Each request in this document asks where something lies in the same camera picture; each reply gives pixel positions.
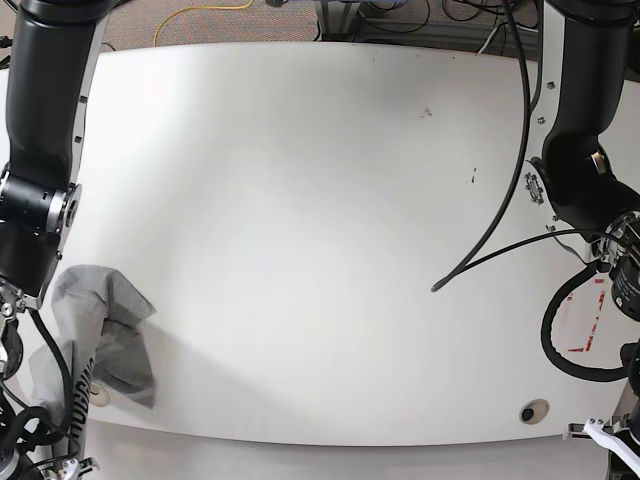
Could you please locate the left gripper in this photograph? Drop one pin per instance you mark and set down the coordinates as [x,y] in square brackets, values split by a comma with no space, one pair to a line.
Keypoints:
[620,440]

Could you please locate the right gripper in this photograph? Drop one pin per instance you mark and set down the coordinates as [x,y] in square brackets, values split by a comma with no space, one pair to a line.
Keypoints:
[67,468]

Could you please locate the grey T-shirt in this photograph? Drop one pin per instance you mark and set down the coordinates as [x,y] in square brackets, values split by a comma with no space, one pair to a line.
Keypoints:
[98,313]

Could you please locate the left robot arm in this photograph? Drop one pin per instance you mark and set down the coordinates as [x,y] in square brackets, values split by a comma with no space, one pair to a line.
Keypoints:
[581,64]

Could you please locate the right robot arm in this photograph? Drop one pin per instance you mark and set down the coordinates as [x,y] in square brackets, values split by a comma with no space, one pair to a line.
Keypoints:
[54,54]

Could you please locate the red tape rectangle marking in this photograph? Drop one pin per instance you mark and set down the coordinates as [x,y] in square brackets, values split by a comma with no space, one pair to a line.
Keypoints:
[576,323]

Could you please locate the left table cable grommet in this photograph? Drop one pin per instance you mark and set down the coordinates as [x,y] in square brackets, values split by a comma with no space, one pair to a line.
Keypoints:
[99,395]

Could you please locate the table cable grommet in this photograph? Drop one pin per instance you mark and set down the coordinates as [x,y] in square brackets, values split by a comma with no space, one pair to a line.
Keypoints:
[534,412]
[99,395]

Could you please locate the right table cable grommet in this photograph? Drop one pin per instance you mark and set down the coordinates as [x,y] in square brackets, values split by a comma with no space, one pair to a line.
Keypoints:
[534,412]

